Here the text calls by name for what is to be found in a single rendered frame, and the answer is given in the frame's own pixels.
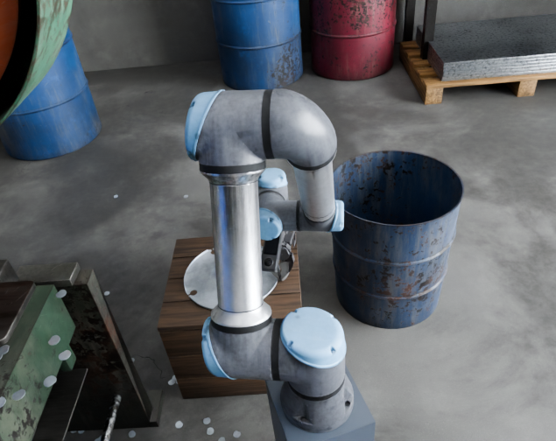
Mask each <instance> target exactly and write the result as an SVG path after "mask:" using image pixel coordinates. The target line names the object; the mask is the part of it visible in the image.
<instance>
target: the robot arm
mask: <svg viewBox="0 0 556 441"><path fill-rule="evenodd" d="M185 145H186V149H187V155H188V156H189V157H190V158H191V159H192V160H194V161H199V166H200V173H201V174H202V175H203V176H204V177H206V178H207V179H208V181H209V188H210V200H211V213H212V225H213V237H214V250H215V274H216V286H217V299H218V305H217V306H216V307H215V308H214V309H213V310H212V311H211V316H210V317H208V318H207V319H206V321H205V323H204V326H203V329H202V342H201V346H202V353H203V358H204V361H205V364H206V366H207V368H208V371H209V372H210V373H211V374H212V375H215V376H217V377H224V378H229V379H231V380H235V379H249V380H266V381H282V382H284V383H283V386H282V389H281V402H282V407H283V411H284V413H285V415H286V417H287V418H288V419H289V421H290V422H291V423H292V424H294V425H295V426H296V427H298V428H300V429H302V430H303V431H308V432H312V433H323V432H328V431H332V430H334V429H336V428H338V427H340V426H341V425H342V424H344V423H345V422H346V421H347V419H348V418H349V416H350V414H351V412H352V409H353V406H354V391H353V387H352V384H351V382H350V380H349V378H348V377H347V375H346V374H345V354H346V342H345V339H344V332H343V330H342V327H341V324H340V323H339V322H338V320H337V319H336V318H334V317H333V315H331V314H330V313H328V312H327V311H323V310H322V309H319V308H314V307H303V308H299V309H296V310H295V312H292V311H291V312H290V313H288V314H287V315H286V316H285V318H272V317H271V307H270V306H269V305H268V304H266V303H265V302H264V299H263V279H262V271H268V272H271V273H272V274H273V275H274V276H275V277H276V278H277V279H278V280H279V281H284V280H285V279H286V278H287V277H288V275H289V273H290V271H291V269H292V266H293V264H294V255H293V253H292V252H291V246H292V244H293V247H294V246H295V243H296V236H295V231H312V232H327V233H329V232H334V231H342V230H343V227H344V204H343V202H342V201H341V200H335V199H334V176H333V163H332V161H333V159H334V157H335V154H336V151H337V140H336V134H335V131H334V127H333V125H332V123H331V122H330V120H329V119H328V117H327V116H326V114H325V113H324V112H323V111H322V110H321V109H320V107H319V106H317V105H316V104H315V103H314V102H313V101H311V100H310V99H308V98H306V97H305V96H304V95H302V94H299V93H297V92H294V91H292V90H288V89H283V88H274V89H258V90H231V91H225V90H224V89H221V90H219V91H214V92H204V93H200V94H198V95H197V96H195V98H194V99H193V101H192V103H191V105H190V108H189V110H188V113H187V120H186V127H185ZM277 158H278V159H287V161H288V162H289V163H290V164H291V165H292V166H293V169H294V173H295V177H296V181H297V185H298V189H299V196H300V200H288V192H287V181H286V175H285V173H284V172H283V171H282V170H280V169H278V168H267V169H266V160H265V159H277ZM293 236H294V239H293ZM261 239H262V240H264V247H263V250H262V257H261ZM279 260H281V262H280V263H279ZM278 264H279V266H280V268H281V269H282V270H281V273H279V268H278Z"/></svg>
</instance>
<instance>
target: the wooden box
mask: <svg viewBox="0 0 556 441"><path fill-rule="evenodd" d="M213 248H214V237H213V236H210V237H200V238H188V239H177V240H176V243H175V248H174V251H173V256H172V263H171V268H170V271H169V276H168V280H167V284H166V288H165V295H164V299H163V304H162V307H161V312H160V315H159V320H158V327H157V328H158V331H159V332H160V333H159V334H160V337H161V339H162V341H163V344H164V347H165V350H166V353H167V356H168V358H169V361H170V363H171V366H172V370H173V372H174V375H175V378H176V380H177V383H178V385H179V389H180V392H181V394H182V397H183V399H193V398H206V397H219V396H246V395H259V394H267V390H266V385H265V380H249V379H235V380H231V379H229V378H224V377H217V376H215V375H213V374H211V373H210V372H209V371H208V368H207V366H206V364H205V361H204V358H203V353H202V346H201V342H202V329H203V326H204V323H205V321H206V319H207V318H208V317H210V316H211V311H212V310H209V309H206V308H204V307H201V306H199V305H198V304H196V303H195V302H194V301H193V300H192V299H191V298H190V297H189V296H190V295H192V296H194V295H196V294H197V290H192V291H191V292H190V294H188V295H187V293H186V290H185V287H184V275H185V273H186V270H187V267H188V266H189V264H190V263H191V262H192V261H193V259H194V258H195V257H197V256H198V255H199V254H201V253H202V252H204V251H206V250H207V249H208V250H210V249H211V250H212V251H211V254H212V255H214V254H215V251H214V250H213ZM291 252H292V253H293V255H294V264H293V266H292V269H291V271H290V273H289V275H288V277H287V278H286V279H285V280H284V281H279V280H278V282H277V284H276V286H275V288H274V289H273V290H272V292H271V293H270V294H269V295H268V296H267V297H265V298H264V302H265V303H266V304H268V305H269V306H270V307H271V317H272V318H273V319H284V318H285V316H286V315H287V314H288V313H290V312H295V310H296V309H299V308H302V301H301V290H300V280H299V259H298V249H297V238H296V243H295V246H294V247H293V244H292V246H291Z"/></svg>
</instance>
